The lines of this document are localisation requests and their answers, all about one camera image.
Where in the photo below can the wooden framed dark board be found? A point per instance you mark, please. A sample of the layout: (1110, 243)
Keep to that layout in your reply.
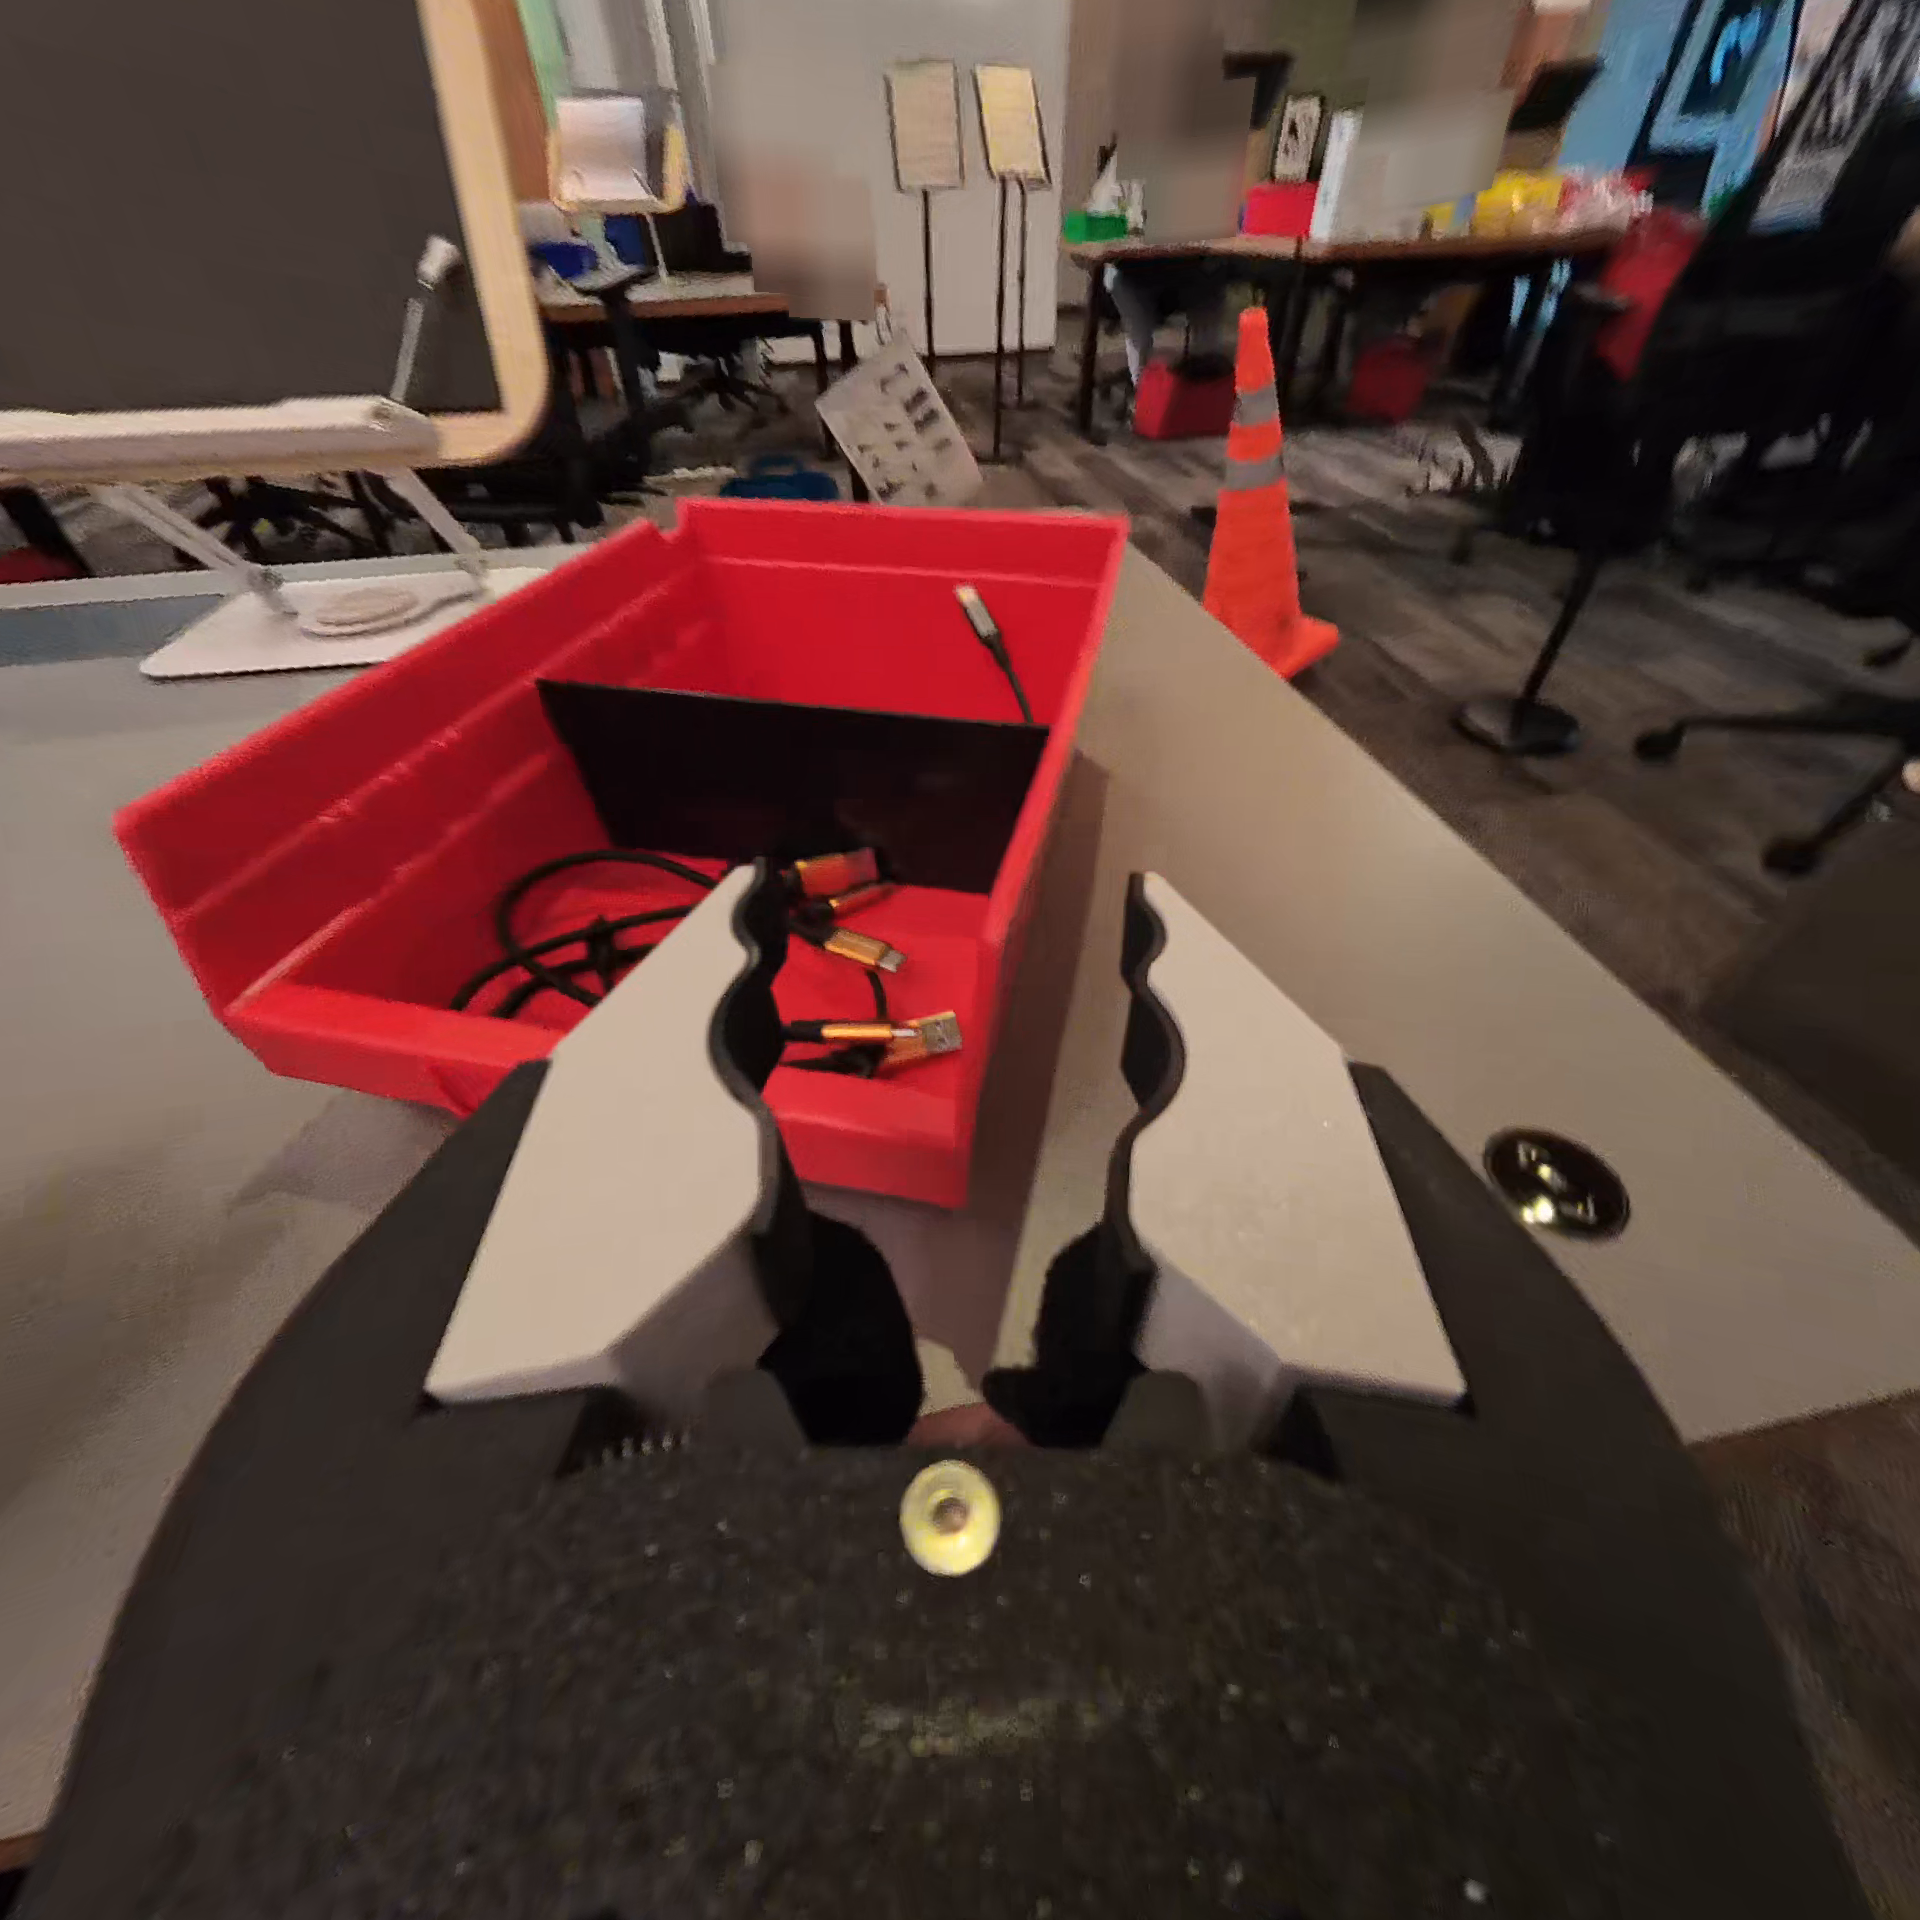
(225, 181)

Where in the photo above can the black divider card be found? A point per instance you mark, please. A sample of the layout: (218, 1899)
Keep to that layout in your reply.
(809, 780)

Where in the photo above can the grey desk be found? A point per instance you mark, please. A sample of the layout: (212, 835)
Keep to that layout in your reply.
(1350, 931)

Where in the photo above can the orange traffic cone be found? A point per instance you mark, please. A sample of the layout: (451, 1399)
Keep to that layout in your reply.
(1254, 524)

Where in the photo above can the black round desk grommet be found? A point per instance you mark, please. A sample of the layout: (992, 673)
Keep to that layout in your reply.
(1555, 1185)

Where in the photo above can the paper sign on stand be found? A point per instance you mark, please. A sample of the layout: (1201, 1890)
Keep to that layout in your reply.
(1012, 121)
(921, 121)

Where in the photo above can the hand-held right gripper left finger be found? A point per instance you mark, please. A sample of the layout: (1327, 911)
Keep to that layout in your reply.
(628, 1172)

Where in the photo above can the dark grey desk pad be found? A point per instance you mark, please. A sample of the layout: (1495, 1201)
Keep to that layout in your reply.
(90, 635)

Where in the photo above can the white printed board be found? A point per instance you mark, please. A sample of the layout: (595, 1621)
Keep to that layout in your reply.
(900, 428)

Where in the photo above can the wooden table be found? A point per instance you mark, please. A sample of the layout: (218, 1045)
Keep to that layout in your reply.
(1350, 249)

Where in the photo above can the black office chair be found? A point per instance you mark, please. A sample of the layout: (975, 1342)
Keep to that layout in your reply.
(660, 390)
(1723, 375)

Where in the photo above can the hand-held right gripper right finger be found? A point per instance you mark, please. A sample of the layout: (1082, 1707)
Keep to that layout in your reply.
(1276, 1201)

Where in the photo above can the red storage box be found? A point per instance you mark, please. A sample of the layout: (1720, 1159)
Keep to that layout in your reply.
(1387, 383)
(1183, 403)

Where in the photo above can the red plastic bin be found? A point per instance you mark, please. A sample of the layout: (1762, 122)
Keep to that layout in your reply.
(375, 839)

